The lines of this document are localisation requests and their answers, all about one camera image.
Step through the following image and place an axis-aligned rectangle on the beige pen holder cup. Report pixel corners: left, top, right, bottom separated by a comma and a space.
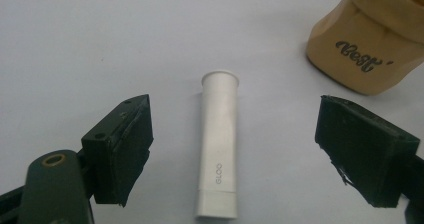
305, 0, 424, 96

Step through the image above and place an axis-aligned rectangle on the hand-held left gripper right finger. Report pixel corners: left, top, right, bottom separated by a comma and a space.
314, 94, 421, 208

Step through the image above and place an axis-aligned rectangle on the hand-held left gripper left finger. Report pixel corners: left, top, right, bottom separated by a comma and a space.
80, 93, 154, 208

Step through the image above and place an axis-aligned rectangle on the white glue stick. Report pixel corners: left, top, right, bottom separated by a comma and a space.
194, 69, 240, 220

